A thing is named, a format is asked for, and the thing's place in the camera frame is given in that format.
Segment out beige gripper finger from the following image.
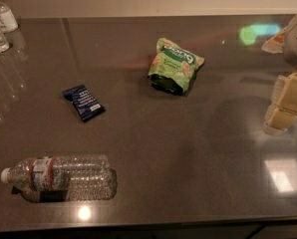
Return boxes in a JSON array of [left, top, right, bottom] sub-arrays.
[[262, 27, 287, 54], [263, 72, 297, 135]]

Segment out clear plastic water bottle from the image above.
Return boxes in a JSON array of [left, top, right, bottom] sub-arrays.
[[0, 154, 118, 203]]

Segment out white pump dispenser bottle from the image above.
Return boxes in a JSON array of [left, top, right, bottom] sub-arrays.
[[0, 1, 18, 33]]

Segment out green chip bag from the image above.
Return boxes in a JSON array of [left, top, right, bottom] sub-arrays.
[[148, 38, 204, 95]]

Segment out dark blue snack bar wrapper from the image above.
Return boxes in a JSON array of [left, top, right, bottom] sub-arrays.
[[62, 85, 105, 122]]

